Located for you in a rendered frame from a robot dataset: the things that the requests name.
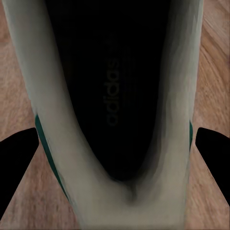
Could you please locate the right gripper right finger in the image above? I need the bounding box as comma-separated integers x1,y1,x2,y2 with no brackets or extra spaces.
195,127,230,206

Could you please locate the gym shoe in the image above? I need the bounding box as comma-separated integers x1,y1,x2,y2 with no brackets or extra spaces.
2,0,204,230

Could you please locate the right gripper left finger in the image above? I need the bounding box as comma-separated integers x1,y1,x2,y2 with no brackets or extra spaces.
0,127,39,220

